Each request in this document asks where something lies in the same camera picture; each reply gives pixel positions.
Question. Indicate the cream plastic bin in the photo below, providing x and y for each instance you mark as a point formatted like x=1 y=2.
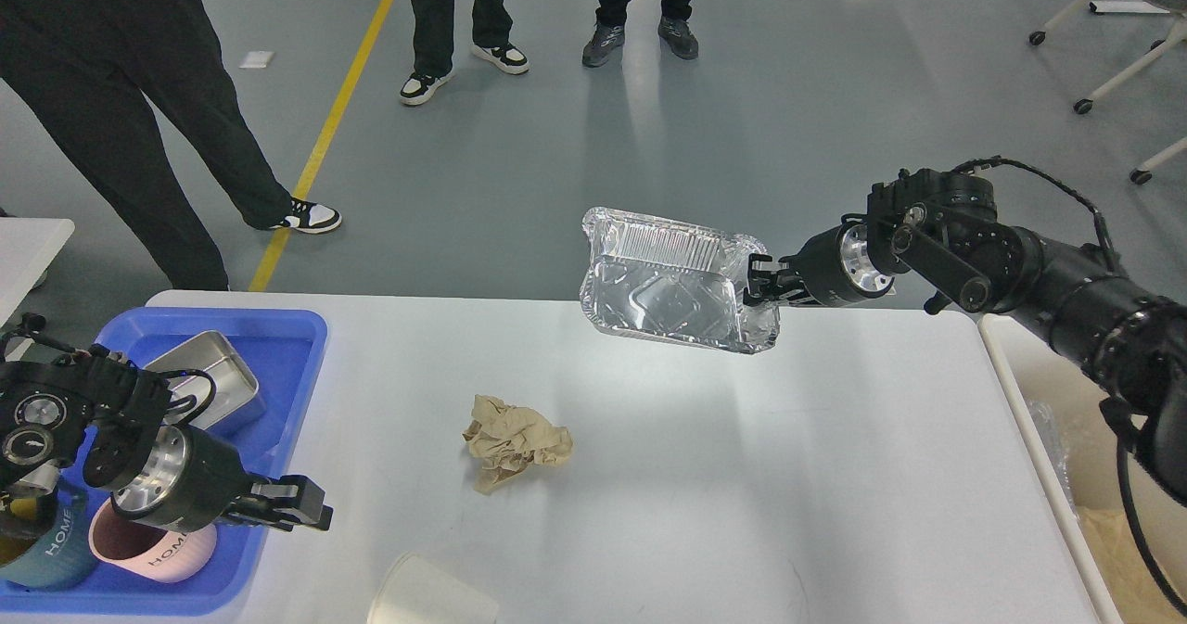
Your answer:
x=1072 y=448

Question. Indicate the person with black-white sneakers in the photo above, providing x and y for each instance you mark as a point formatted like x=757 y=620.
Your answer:
x=433 y=45

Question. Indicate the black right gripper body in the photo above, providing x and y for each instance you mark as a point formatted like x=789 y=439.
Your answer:
x=834 y=269

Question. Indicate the white side table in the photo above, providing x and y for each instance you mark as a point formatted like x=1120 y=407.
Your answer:
x=28 y=245

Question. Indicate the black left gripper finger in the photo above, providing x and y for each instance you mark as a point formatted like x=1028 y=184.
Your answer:
x=292 y=497
x=280 y=521

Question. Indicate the aluminium foil tray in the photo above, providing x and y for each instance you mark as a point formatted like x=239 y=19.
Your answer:
x=659 y=279

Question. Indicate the pink ribbed mug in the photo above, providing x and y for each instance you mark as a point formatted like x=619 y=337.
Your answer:
x=155 y=554

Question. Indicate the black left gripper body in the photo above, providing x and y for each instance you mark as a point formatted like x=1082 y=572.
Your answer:
x=188 y=480

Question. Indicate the blue plastic bin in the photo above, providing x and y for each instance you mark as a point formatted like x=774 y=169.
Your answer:
x=284 y=350

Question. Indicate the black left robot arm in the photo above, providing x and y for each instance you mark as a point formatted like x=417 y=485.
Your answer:
x=50 y=408

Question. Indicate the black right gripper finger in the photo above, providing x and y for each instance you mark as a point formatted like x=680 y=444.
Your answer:
x=792 y=295
x=766 y=270

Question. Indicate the white rolling chair base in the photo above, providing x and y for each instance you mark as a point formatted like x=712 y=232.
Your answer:
x=1109 y=45

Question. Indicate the brown paper in bin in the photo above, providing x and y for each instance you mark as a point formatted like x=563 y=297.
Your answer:
x=1133 y=591

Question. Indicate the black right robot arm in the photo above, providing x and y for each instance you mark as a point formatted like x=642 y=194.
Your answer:
x=944 y=226

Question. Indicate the cream cup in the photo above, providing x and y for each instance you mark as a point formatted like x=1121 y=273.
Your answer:
x=416 y=591

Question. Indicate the brown paper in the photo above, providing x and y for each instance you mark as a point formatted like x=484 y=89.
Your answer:
x=507 y=440
x=1133 y=591

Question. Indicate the dark teal mug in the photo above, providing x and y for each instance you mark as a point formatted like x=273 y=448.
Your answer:
x=61 y=556

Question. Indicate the stainless steel tray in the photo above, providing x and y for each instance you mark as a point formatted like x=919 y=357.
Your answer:
x=235 y=402

